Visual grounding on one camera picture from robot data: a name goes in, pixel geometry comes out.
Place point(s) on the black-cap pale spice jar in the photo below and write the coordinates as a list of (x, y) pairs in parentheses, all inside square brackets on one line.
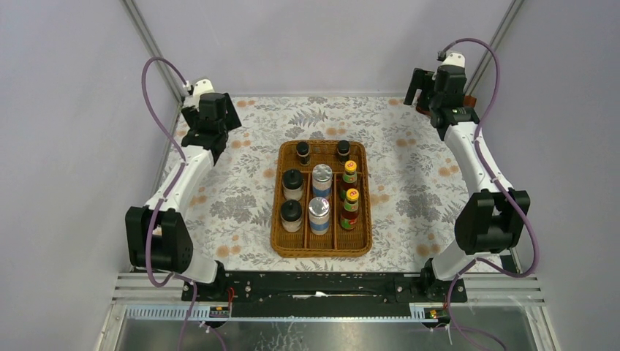
[(293, 184)]

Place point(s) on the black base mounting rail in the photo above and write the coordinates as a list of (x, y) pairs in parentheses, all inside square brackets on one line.
[(326, 294)]

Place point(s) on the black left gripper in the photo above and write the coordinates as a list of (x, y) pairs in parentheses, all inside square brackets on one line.
[(229, 121)]

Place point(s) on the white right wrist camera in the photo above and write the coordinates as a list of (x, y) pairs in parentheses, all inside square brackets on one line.
[(451, 58)]

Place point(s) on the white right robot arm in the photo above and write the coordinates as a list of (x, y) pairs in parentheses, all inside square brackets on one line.
[(491, 221)]

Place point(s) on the red sauce bottle yellow cap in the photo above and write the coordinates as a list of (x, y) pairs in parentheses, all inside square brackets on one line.
[(350, 209)]

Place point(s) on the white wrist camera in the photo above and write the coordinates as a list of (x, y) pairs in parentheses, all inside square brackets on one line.
[(195, 90), (451, 58)]

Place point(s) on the brown folded cloth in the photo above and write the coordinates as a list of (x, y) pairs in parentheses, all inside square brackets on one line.
[(469, 101)]

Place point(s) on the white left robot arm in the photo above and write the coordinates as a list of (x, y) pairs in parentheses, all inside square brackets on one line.
[(156, 232)]

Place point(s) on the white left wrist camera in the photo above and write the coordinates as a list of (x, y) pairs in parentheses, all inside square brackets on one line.
[(195, 90)]

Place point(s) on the floral table mat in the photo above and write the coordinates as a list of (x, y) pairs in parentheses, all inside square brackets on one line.
[(415, 186)]

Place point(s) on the silver-lid salt jar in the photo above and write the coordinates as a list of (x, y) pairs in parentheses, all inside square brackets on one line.
[(322, 180), (319, 215)]

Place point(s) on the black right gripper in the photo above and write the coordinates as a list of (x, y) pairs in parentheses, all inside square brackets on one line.
[(421, 80)]

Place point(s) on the brown wicker basket tray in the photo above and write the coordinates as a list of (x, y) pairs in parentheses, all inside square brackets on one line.
[(337, 241)]

